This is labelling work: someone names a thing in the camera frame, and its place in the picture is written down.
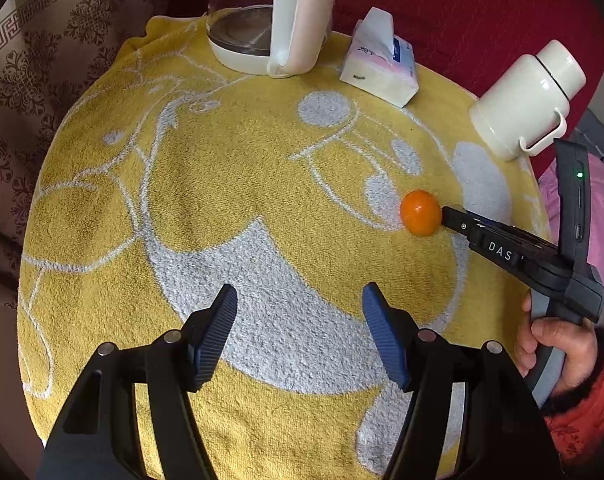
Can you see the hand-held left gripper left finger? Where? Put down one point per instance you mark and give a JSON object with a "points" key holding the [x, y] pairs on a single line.
{"points": [[217, 330]]}

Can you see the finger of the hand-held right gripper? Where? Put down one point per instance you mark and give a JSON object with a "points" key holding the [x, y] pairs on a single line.
{"points": [[456, 222]]}

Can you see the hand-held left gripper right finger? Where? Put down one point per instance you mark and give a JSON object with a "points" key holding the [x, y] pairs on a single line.
{"points": [[384, 335]]}

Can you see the small tangerine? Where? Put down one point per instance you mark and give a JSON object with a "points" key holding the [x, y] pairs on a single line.
{"points": [[420, 212]]}

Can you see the person's right forearm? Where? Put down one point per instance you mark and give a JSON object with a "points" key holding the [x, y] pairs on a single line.
{"points": [[581, 425]]}

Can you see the person's right hand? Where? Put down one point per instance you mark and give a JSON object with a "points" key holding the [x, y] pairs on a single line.
{"points": [[576, 345]]}

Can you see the cream thermos jug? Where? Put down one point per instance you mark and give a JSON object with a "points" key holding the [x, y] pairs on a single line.
{"points": [[516, 105]]}

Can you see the yellow printed towel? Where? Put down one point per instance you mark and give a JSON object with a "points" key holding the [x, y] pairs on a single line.
{"points": [[262, 200]]}

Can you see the grey cushion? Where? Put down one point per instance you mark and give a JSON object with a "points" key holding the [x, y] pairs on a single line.
{"points": [[594, 130]]}

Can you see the soft tissue pack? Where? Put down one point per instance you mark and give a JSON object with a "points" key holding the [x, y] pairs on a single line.
{"points": [[381, 77]]}

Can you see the red quilted blanket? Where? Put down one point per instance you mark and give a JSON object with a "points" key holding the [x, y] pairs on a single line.
{"points": [[456, 10]]}

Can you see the brown patterned curtain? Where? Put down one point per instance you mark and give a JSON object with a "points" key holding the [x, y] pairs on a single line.
{"points": [[32, 85]]}

